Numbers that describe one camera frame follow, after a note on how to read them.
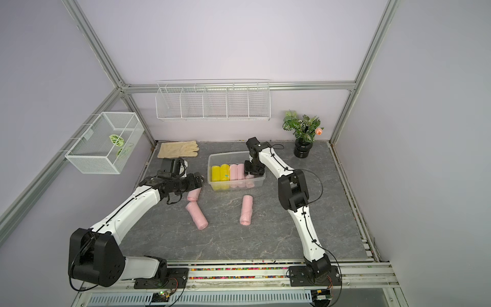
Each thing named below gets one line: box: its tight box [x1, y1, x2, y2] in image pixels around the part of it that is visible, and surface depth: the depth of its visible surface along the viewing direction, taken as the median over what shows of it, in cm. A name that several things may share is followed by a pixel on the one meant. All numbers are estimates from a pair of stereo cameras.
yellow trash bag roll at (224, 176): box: [219, 163, 230, 190], surface depth 101 cm
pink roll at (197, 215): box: [185, 200, 209, 231], surface depth 89 cm
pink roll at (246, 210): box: [239, 194, 254, 226], surface depth 90 cm
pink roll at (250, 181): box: [245, 173, 256, 189], surface depth 101 cm
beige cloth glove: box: [157, 140, 200, 158], surface depth 122 cm
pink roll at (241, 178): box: [237, 163, 247, 189], surface depth 101 cm
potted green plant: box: [282, 110, 325, 159], surface depth 98 cm
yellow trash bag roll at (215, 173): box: [211, 165, 221, 182], surface depth 103 cm
